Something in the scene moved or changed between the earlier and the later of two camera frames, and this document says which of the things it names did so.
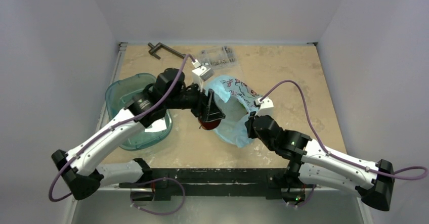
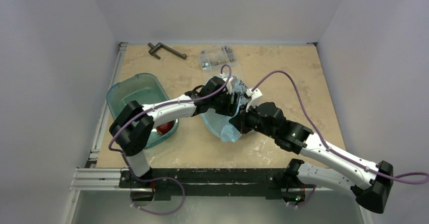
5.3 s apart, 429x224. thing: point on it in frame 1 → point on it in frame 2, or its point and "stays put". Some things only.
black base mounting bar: [208, 182] stays put
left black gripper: [213, 111] → [229, 109]
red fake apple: [210, 125] → [165, 128]
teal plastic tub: [121, 92] stays put
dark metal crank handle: [159, 46] stays put
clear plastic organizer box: [218, 56] stays put
